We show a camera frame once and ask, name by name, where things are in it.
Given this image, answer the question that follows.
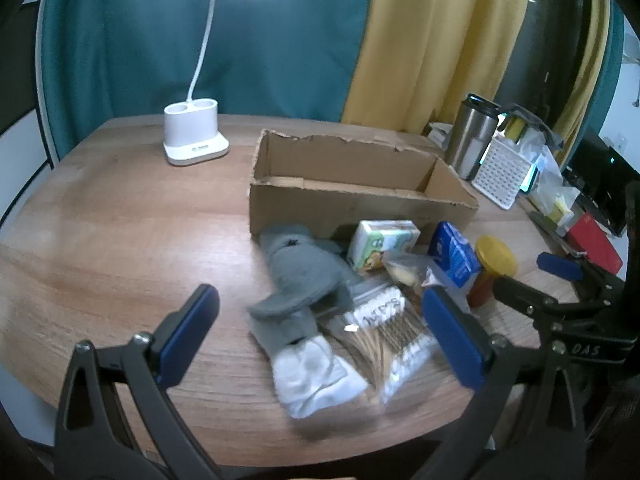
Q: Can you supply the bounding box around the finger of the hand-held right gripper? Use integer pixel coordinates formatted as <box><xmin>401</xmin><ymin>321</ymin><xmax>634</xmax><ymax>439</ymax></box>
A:
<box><xmin>537</xmin><ymin>253</ymin><xmax>626</xmax><ymax>292</ymax></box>
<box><xmin>492</xmin><ymin>276</ymin><xmax>560</xmax><ymax>329</ymax></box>

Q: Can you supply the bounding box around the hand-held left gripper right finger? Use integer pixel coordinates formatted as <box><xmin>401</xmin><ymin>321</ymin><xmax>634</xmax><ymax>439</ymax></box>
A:
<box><xmin>415</xmin><ymin>287</ymin><xmax>586</xmax><ymax>480</ymax></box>

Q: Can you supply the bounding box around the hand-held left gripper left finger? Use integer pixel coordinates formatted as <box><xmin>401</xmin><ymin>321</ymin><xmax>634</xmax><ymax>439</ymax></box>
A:
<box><xmin>54</xmin><ymin>284</ymin><xmax>221</xmax><ymax>480</ymax></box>

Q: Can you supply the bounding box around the jar with yellow lid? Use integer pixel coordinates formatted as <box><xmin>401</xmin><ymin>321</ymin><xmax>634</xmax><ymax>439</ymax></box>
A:
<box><xmin>467</xmin><ymin>236</ymin><xmax>518</xmax><ymax>308</ymax></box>

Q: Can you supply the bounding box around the clear bag of cotton swabs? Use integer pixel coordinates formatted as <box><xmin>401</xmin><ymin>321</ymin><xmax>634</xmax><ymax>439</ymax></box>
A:
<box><xmin>320</xmin><ymin>282</ymin><xmax>443</xmax><ymax>406</ymax></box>

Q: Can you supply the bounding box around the clear snack bag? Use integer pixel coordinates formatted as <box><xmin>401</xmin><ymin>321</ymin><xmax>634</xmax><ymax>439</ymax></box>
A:
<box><xmin>382</xmin><ymin>252</ymin><xmax>441</xmax><ymax>293</ymax></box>

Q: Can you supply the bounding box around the blue tissue packet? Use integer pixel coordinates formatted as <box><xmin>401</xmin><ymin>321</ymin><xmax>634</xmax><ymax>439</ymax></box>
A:
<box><xmin>428</xmin><ymin>221</ymin><xmax>482</xmax><ymax>290</ymax></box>

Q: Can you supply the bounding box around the small green white carton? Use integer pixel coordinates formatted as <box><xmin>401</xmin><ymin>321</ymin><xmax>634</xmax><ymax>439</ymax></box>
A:
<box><xmin>346</xmin><ymin>219</ymin><xmax>422</xmax><ymax>273</ymax></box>

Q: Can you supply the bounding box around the grey and white sock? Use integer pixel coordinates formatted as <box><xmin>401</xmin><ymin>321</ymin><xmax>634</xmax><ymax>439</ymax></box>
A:
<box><xmin>246</xmin><ymin>224</ymin><xmax>370</xmax><ymax>420</ymax></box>

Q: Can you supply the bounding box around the cardboard box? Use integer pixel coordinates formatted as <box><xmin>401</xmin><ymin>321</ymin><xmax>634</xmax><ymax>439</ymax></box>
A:
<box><xmin>248</xmin><ymin>129</ymin><xmax>480</xmax><ymax>246</ymax></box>

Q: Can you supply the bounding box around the red box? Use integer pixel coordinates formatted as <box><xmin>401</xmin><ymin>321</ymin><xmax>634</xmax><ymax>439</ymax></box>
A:
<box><xmin>566</xmin><ymin>212</ymin><xmax>624</xmax><ymax>277</ymax></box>

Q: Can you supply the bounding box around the yellow notepad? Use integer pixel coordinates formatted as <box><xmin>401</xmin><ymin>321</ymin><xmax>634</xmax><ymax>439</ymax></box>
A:
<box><xmin>530</xmin><ymin>185</ymin><xmax>582</xmax><ymax>228</ymax></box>

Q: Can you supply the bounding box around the lit screen device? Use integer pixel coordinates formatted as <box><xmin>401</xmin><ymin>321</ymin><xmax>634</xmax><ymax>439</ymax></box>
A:
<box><xmin>519</xmin><ymin>164</ymin><xmax>542</xmax><ymax>196</ymax></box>

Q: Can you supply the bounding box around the black device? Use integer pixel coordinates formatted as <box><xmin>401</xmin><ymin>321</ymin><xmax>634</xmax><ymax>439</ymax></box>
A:
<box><xmin>564</xmin><ymin>127</ymin><xmax>631</xmax><ymax>237</ymax></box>

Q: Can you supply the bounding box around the white plastic bag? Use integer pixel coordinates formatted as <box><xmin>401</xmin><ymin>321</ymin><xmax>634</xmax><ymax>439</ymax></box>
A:
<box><xmin>522</xmin><ymin>132</ymin><xmax>571</xmax><ymax>201</ymax></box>

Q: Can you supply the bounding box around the white perforated basket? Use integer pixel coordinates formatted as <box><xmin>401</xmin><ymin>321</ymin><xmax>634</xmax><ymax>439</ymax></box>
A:
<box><xmin>471</xmin><ymin>136</ymin><xmax>532</xmax><ymax>211</ymax></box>

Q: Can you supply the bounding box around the yellow sponge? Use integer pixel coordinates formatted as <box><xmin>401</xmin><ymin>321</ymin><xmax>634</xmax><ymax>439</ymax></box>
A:
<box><xmin>504</xmin><ymin>115</ymin><xmax>528</xmax><ymax>142</ymax></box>

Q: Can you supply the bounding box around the stainless steel tumbler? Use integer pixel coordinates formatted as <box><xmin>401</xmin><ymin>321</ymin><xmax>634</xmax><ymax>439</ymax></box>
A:
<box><xmin>444</xmin><ymin>93</ymin><xmax>501</xmax><ymax>181</ymax></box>

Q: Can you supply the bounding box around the small white box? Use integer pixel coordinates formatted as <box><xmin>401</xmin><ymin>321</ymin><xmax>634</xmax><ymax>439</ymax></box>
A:
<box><xmin>429</xmin><ymin>121</ymin><xmax>455</xmax><ymax>150</ymax></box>

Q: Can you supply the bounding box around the white desk lamp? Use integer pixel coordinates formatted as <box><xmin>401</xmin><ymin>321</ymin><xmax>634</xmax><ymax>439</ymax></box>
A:
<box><xmin>163</xmin><ymin>0</ymin><xmax>288</xmax><ymax>167</ymax></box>

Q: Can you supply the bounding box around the dark grey curtain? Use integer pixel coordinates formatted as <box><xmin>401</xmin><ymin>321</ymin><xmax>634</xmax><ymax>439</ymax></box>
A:
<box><xmin>492</xmin><ymin>0</ymin><xmax>615</xmax><ymax>128</ymax></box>

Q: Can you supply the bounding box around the yellow curtain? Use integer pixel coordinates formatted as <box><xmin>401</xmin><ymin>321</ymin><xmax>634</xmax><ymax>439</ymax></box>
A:
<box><xmin>341</xmin><ymin>0</ymin><xmax>535</xmax><ymax>137</ymax></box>

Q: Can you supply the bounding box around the teal curtain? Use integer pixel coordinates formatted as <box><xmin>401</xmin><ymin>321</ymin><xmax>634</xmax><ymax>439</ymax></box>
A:
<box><xmin>40</xmin><ymin>0</ymin><xmax>377</xmax><ymax>125</ymax></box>

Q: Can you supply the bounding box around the dark grey strap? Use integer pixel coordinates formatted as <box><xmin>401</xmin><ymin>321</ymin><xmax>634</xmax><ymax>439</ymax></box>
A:
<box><xmin>507</xmin><ymin>104</ymin><xmax>566</xmax><ymax>148</ymax></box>

